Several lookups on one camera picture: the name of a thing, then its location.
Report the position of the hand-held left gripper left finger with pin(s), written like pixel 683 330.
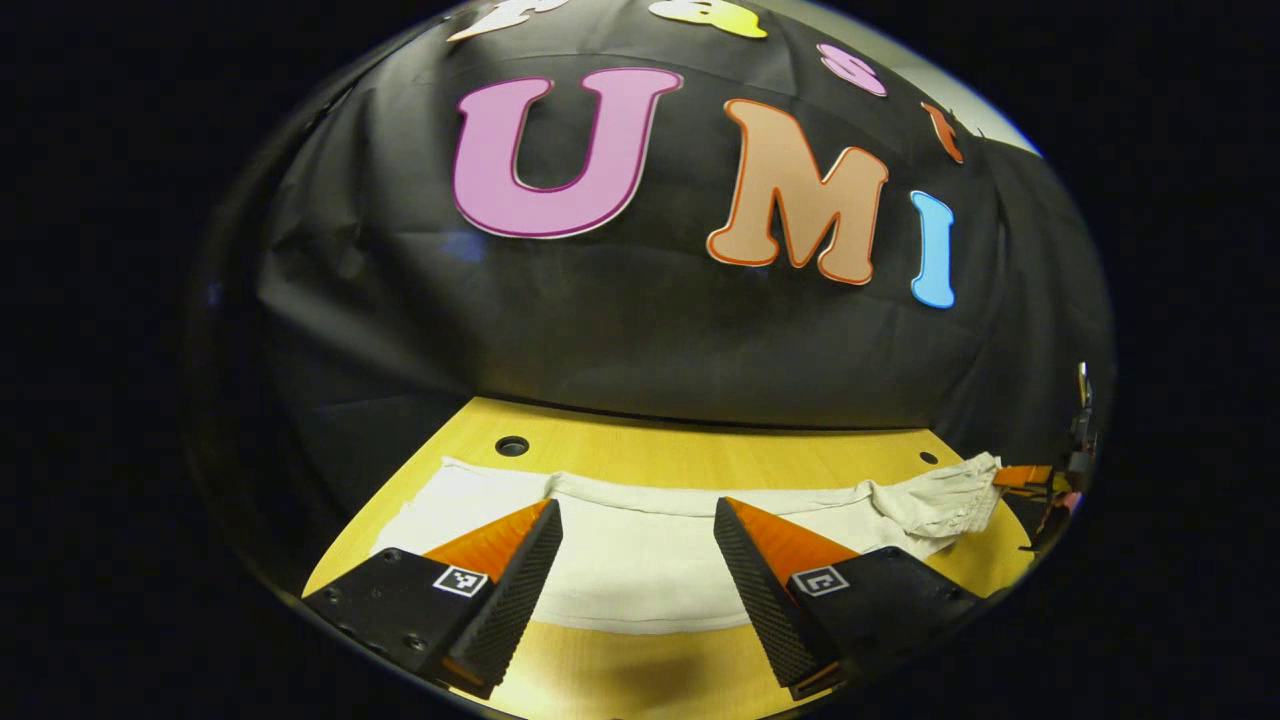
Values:
pixel 515 600

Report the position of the white jeans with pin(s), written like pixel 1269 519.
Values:
pixel 640 570

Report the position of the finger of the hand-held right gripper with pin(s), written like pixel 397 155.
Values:
pixel 1025 477

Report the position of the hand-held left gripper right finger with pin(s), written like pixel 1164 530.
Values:
pixel 765 610

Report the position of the black backdrop cloth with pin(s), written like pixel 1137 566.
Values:
pixel 620 330

